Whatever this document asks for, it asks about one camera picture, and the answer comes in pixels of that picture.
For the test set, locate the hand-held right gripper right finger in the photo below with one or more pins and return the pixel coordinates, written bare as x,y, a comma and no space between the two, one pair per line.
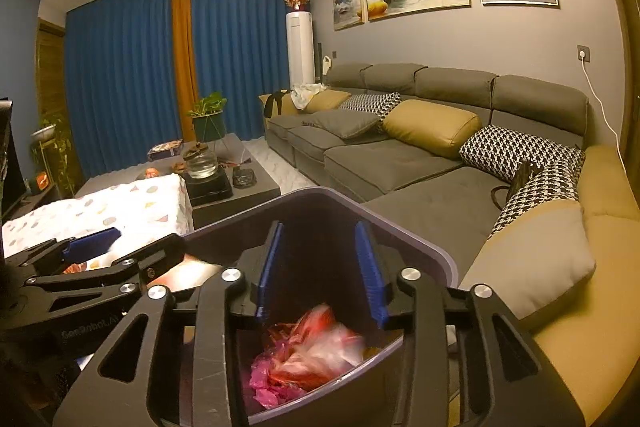
370,277

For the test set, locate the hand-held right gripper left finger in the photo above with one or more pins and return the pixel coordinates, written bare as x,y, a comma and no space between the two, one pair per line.
270,277

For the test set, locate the dark grey cushion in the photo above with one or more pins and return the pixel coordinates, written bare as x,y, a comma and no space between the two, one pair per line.
345,122

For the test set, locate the brown figurine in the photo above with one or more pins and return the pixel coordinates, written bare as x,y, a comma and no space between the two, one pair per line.
179,167

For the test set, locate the black ornament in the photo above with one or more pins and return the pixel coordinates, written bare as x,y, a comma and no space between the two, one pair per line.
245,177

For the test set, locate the orange figurine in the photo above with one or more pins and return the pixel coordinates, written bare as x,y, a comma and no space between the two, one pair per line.
151,173

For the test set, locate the large houndstooth cushion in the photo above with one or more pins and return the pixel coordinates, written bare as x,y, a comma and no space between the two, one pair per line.
515,147

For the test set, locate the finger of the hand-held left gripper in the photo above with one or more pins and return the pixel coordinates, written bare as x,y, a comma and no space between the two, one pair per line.
92,241
160,252

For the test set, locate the white standing air conditioner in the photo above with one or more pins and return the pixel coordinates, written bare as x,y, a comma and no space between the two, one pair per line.
300,47

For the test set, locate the dark grey coffee table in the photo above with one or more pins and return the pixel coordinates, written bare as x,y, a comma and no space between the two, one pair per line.
240,148

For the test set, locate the wooden door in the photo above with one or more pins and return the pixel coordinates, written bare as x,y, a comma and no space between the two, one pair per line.
50,72

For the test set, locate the patterned white tablecloth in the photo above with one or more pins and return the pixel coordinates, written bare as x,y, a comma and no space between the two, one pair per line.
125,202

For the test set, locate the glass teapot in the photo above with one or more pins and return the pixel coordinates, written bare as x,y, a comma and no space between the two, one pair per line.
200,167

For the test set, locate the wall socket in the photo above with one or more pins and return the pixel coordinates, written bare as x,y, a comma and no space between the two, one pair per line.
585,53

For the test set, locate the red snack bag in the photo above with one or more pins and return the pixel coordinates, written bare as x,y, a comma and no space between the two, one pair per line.
190,274

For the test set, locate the potted plant on stand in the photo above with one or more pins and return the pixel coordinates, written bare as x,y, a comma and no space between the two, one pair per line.
207,104

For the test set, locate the black television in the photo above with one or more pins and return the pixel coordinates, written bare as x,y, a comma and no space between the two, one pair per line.
10,157

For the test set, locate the orange curtain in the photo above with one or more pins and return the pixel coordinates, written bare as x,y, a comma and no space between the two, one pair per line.
184,57

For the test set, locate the grey sofa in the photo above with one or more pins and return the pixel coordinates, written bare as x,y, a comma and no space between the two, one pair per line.
400,162

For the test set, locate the light grey cushion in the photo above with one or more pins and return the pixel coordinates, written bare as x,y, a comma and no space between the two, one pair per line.
530,257

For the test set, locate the blue curtain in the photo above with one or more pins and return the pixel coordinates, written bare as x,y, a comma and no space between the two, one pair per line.
120,72
240,47

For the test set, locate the red and white wrapper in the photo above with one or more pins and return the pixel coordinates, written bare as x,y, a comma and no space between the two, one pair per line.
320,342

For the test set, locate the grey plastic bin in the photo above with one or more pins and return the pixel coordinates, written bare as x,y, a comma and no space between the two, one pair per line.
310,213

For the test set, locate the black garment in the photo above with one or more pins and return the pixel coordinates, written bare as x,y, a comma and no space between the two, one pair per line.
275,104

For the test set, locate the trailing plant in white pot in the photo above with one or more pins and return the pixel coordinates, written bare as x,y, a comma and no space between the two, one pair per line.
50,132

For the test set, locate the flat printed box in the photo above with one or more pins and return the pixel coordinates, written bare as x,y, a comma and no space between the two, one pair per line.
165,148

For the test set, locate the white cloth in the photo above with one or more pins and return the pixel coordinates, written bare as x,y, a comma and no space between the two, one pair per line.
306,94

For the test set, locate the small mustard cushion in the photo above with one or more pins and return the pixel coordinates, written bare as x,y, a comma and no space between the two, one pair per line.
327,101

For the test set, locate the grey television cabinet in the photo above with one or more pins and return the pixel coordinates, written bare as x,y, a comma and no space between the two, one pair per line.
35,203

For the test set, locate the large mustard cushion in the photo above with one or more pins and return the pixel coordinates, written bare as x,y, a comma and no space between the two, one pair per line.
430,127

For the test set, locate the pink plastic bag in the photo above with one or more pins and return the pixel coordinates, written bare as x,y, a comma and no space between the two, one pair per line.
270,382

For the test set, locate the small houndstooth cushion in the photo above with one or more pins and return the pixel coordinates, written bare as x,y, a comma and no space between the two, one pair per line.
372,103

